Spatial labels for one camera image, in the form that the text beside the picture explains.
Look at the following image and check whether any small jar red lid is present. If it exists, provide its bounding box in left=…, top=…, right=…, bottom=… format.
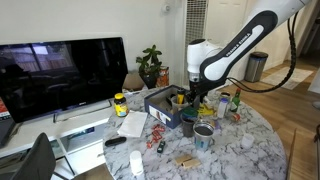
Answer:
left=230, top=112, right=242, bottom=123

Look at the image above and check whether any yellow bottle black cap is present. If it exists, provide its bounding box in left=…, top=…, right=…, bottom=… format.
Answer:
left=175, top=88, right=186, bottom=105

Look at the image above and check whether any small clear plastic cup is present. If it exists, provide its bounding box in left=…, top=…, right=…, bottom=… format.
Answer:
left=240, top=133, right=255, bottom=150

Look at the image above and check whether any green glass bottle red cap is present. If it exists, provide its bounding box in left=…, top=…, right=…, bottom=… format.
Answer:
left=229, top=87, right=242, bottom=113

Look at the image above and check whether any white bottle blue cap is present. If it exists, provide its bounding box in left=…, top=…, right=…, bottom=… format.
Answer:
left=216, top=97, right=230, bottom=119

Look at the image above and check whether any silver metal cup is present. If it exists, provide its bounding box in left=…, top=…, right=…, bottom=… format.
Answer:
left=192, top=121, right=216, bottom=153

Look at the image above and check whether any black item in box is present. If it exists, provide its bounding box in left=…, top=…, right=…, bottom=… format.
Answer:
left=164, top=95, right=174, bottom=109

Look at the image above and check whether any white panel door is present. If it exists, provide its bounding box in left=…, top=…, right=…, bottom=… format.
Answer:
left=199, top=0, right=254, bottom=91

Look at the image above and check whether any brown cardboard piece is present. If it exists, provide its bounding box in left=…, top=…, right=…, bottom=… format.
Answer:
left=122, top=71, right=146, bottom=92

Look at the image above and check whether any open tin green label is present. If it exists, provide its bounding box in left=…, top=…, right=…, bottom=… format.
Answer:
left=219, top=91, right=232, bottom=100

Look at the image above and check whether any round white thermostat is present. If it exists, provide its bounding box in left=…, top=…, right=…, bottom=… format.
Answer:
left=161, top=2, right=172, bottom=14

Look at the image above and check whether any black remote control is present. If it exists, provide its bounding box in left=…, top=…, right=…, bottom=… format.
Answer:
left=104, top=136, right=128, bottom=148

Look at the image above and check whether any green potted plant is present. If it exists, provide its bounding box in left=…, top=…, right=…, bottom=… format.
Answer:
left=135, top=44, right=165, bottom=89

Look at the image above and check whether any small black green lighter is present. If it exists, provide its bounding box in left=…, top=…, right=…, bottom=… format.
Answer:
left=156, top=139, right=167, bottom=154

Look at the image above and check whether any white plastic pill bottle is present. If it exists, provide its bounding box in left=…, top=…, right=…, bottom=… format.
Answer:
left=129, top=150, right=145, bottom=177

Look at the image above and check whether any light patterned rug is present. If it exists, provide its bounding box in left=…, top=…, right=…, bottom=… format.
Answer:
left=261, top=66, right=314, bottom=91

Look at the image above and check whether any vitamin bottle yellow lid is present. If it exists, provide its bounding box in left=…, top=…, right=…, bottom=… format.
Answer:
left=113, top=92, right=129, bottom=118

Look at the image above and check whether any dark laptop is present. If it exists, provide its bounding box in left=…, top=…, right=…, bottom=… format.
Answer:
left=0, top=96, right=16, bottom=148

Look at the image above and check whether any white plastic bowl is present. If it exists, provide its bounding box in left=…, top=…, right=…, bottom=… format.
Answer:
left=170, top=94, right=190, bottom=112

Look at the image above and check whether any orange printed cardboard box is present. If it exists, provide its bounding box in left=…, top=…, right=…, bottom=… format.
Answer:
left=155, top=65, right=170, bottom=88

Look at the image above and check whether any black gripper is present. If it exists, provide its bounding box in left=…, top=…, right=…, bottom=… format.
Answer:
left=187, top=79, right=208, bottom=111

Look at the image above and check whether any blue plastic bowl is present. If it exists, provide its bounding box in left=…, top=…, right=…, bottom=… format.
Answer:
left=182, top=114, right=200, bottom=122

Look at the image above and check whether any green plastic bowl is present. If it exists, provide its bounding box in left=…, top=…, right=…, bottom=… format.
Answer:
left=181, top=106, right=200, bottom=118

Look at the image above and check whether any black flat screen television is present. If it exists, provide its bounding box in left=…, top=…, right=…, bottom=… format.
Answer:
left=0, top=36, right=129, bottom=124

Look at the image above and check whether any dark grey cup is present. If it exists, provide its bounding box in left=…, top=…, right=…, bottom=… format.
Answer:
left=180, top=113, right=200, bottom=138

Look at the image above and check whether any light wooden block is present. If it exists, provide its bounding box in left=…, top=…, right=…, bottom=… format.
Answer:
left=174, top=153, right=194, bottom=165
left=181, top=158, right=202, bottom=169

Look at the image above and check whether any red candy wrapper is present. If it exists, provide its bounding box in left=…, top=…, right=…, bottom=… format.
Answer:
left=151, top=130, right=164, bottom=141
left=151, top=123, right=167, bottom=133
left=146, top=139, right=158, bottom=150

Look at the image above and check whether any navy cardboard box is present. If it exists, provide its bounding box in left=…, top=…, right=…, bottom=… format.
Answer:
left=143, top=84, right=202, bottom=130

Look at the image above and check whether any black office chair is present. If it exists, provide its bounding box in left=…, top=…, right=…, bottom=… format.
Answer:
left=9, top=132, right=73, bottom=180

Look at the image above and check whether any stainless steel trash can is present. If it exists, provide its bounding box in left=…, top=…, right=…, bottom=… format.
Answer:
left=244, top=50, right=269, bottom=83

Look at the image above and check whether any white wall heater grille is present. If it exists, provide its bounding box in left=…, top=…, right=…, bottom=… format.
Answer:
left=183, top=0, right=209, bottom=88

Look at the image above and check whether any white television stand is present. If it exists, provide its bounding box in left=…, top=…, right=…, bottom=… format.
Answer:
left=0, top=98, right=141, bottom=178

